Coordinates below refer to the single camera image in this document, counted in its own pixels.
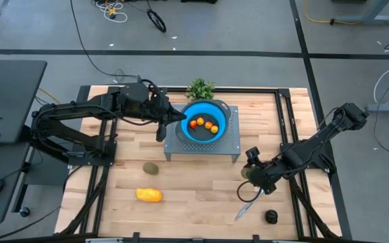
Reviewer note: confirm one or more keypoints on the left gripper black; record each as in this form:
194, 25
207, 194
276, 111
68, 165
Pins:
159, 109

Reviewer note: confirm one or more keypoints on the small yellow-orange fruit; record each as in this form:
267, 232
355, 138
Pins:
214, 129

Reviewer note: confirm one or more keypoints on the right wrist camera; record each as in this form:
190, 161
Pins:
253, 154

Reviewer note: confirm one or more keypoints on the black desk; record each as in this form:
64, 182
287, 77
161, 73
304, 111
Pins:
12, 101

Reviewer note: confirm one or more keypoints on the grey desk foot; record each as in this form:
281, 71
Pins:
388, 107
366, 18

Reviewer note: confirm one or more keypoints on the small orange fruit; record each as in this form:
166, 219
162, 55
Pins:
200, 121
208, 125

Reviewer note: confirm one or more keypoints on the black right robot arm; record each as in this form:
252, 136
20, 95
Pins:
316, 145

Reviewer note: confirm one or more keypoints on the blue collapsible bowl grey rim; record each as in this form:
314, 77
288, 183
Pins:
223, 116

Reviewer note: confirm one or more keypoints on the grey perforated metal stand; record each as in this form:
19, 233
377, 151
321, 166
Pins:
228, 148

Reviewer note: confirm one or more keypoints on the black avocado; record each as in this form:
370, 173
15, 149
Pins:
271, 216

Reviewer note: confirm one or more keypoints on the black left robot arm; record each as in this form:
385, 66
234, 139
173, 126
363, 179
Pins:
133, 99

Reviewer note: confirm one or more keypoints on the brown-green kiwi fruit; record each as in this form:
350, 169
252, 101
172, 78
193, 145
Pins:
150, 168
244, 173

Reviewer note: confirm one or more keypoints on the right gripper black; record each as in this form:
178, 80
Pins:
262, 179

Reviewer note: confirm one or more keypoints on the small red-orange fruit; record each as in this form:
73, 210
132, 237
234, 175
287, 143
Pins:
193, 124

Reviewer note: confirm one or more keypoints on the black caster wheel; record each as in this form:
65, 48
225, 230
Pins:
24, 211

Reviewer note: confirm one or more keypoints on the green plant in white pot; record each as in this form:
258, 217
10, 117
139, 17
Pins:
200, 89

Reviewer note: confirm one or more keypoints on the black table frame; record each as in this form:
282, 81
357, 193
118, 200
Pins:
248, 90

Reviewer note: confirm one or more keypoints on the yellow-orange mango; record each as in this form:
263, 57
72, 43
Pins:
149, 195

